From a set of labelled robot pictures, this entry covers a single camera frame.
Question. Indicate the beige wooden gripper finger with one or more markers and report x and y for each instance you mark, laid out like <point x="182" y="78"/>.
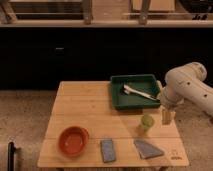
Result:
<point x="167" y="116"/>

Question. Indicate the white brush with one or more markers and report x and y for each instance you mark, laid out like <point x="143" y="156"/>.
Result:
<point x="128" y="90"/>

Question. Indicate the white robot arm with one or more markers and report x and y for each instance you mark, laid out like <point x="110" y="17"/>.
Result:
<point x="186" y="82"/>

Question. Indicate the green cup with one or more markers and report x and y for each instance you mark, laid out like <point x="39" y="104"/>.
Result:
<point x="146" y="122"/>

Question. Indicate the green plastic tray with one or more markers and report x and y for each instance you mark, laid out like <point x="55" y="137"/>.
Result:
<point x="143" y="82"/>

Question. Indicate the blue grey folded cloth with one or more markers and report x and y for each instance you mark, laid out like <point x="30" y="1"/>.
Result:
<point x="147" y="150"/>

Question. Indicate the blue rectangular sponge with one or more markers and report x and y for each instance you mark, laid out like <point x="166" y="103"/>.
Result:
<point x="107" y="150"/>

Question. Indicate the wooden folding table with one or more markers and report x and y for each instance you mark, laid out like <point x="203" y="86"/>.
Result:
<point x="88" y="104"/>

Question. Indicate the orange bowl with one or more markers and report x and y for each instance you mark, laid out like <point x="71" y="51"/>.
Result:
<point x="72" y="141"/>

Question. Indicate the black chair back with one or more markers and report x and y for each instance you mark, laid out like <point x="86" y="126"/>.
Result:
<point x="11" y="152"/>

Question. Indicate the wooden shelf rail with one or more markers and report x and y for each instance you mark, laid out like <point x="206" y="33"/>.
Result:
<point x="106" y="13"/>

